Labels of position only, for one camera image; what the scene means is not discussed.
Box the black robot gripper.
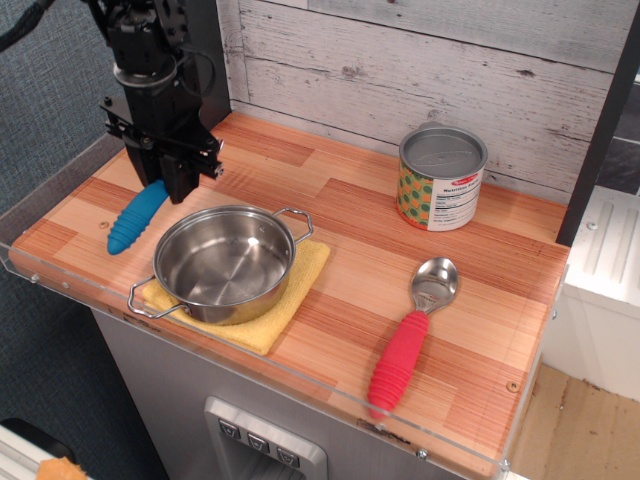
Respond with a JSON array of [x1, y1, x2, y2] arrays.
[[101, 74, 223, 204]]

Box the blue handled metal fork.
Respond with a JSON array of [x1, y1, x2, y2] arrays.
[[107, 180, 168, 255]]

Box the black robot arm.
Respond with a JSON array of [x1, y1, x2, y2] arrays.
[[88, 1, 222, 204]]

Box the stainless steel pot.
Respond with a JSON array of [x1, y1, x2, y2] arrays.
[[127, 205, 314, 326]]

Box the clear acrylic table guard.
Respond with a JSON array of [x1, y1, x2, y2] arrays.
[[9, 109, 568, 479]]

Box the yellow folded cloth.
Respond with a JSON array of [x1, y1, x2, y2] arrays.
[[164, 240, 331, 356]]

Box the grey toy kitchen cabinet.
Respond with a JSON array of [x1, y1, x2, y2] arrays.
[[94, 311, 455, 479]]

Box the toy food can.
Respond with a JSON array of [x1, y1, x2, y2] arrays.
[[396, 122, 488, 232]]

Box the silver dispenser button panel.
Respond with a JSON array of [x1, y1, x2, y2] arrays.
[[204, 396, 329, 479]]

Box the black and white device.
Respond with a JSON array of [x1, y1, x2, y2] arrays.
[[1, 419, 76, 479]]

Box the orange plush object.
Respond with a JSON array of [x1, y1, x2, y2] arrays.
[[36, 457, 88, 480]]

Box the white toy cabinet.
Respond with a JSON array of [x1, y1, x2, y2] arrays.
[[541, 186, 639, 400]]

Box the dark grey left post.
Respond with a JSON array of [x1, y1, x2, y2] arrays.
[[172, 1, 231, 134]]

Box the dark grey post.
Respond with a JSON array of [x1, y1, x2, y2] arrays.
[[172, 1, 231, 134], [556, 8, 639, 247]]

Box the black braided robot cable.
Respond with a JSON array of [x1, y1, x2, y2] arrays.
[[0, 0, 56, 52]]

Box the red handled metal spoon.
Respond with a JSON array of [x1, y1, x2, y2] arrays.
[[367, 257, 459, 420]]

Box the dark grey right post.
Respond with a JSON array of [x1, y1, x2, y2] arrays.
[[556, 8, 639, 247]]

